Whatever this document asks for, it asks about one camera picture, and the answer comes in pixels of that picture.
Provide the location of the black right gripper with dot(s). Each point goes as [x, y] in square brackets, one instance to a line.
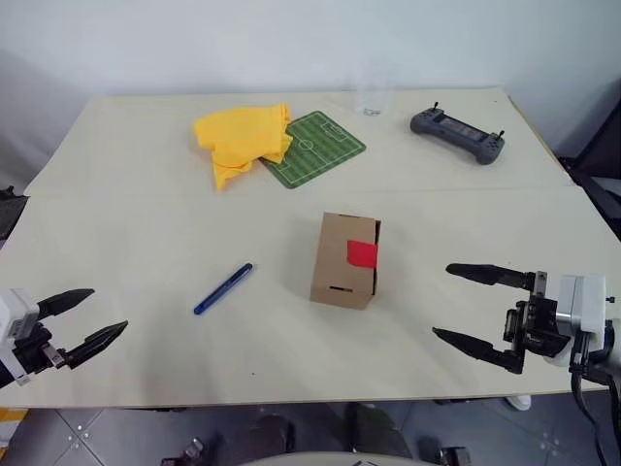
[533, 325]

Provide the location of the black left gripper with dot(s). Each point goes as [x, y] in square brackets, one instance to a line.
[36, 352]

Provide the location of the red tape strip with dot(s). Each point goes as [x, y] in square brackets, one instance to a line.
[362, 254]

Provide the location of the blue pen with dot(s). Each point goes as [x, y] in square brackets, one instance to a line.
[223, 289]

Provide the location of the brown cardboard box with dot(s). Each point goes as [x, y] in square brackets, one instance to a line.
[339, 262]

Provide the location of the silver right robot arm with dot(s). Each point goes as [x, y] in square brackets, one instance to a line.
[604, 371]

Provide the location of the black object beside table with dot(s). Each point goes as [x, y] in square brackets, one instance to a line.
[10, 213]

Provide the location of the dark rounded shape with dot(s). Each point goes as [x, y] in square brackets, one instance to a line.
[376, 432]

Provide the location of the grey handheld game controller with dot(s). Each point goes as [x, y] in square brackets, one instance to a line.
[456, 130]

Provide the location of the green soccer field mat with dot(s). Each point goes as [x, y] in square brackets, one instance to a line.
[315, 150]

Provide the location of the clear drinking glass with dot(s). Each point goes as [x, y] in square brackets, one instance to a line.
[373, 97]

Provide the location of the yellow cloth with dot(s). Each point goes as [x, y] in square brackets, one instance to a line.
[238, 133]

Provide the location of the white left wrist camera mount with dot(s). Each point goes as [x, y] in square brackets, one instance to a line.
[17, 310]

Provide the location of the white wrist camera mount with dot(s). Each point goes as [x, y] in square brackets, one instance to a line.
[17, 310]
[584, 301]

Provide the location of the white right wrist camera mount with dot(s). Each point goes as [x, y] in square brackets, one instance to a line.
[584, 301]

